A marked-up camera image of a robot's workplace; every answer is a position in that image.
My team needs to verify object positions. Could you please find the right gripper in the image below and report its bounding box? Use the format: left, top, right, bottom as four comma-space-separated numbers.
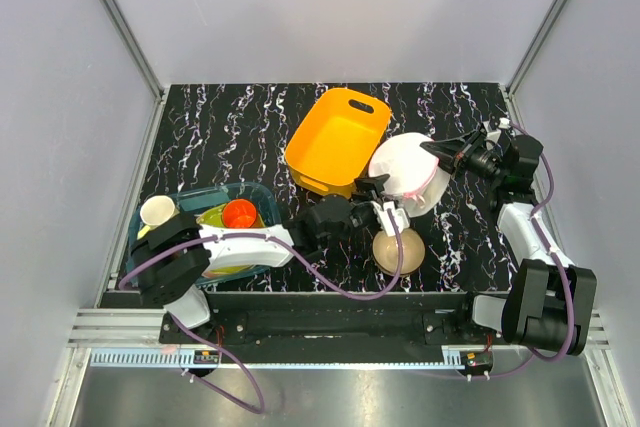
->
419, 130, 506, 185

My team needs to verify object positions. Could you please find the white mesh laundry bag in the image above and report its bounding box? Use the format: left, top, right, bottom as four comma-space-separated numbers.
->
368, 132, 451, 218

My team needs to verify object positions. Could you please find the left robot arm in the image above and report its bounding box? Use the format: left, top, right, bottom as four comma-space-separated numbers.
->
118, 176, 409, 343

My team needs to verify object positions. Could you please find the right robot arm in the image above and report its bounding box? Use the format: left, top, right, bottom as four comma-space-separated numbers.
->
421, 128, 597, 361

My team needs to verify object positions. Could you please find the orange plastic basket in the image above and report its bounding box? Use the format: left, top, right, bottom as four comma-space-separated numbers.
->
285, 87, 391, 198

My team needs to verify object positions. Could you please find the beige glass bowl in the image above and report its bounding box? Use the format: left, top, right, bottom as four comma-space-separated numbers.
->
372, 229, 426, 277

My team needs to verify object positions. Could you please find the orange plastic cup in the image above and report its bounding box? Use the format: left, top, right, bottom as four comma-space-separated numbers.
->
222, 199, 259, 229

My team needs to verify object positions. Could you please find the yellow-green dotted plate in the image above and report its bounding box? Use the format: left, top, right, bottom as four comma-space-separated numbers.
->
197, 204, 265, 280

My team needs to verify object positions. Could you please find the teal transparent tray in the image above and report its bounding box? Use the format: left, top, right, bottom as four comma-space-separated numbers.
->
126, 182, 281, 287

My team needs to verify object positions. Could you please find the pale yellow mug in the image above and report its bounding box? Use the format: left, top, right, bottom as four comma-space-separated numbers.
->
136, 195, 179, 240

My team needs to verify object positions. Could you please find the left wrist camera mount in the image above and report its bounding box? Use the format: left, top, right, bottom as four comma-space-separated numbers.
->
371, 201, 410, 237

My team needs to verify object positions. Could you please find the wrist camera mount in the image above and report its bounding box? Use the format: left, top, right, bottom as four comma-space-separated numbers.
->
371, 201, 410, 237
485, 117, 511, 145

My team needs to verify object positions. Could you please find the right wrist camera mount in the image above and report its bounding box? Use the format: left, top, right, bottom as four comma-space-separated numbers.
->
485, 117, 511, 145

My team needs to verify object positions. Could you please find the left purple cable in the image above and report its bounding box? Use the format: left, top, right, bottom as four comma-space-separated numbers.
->
117, 209, 405, 414

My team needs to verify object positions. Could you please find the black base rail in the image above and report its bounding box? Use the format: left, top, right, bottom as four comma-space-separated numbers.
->
158, 291, 513, 363

